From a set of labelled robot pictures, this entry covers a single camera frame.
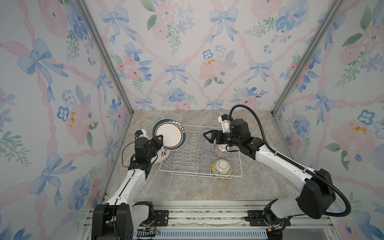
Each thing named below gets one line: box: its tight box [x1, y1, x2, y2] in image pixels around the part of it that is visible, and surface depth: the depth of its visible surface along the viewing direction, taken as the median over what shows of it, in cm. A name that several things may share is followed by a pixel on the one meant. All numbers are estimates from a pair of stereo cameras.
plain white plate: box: [152, 118, 187, 151], surface depth 88 cm
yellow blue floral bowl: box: [211, 159, 233, 178], surface depth 86 cm
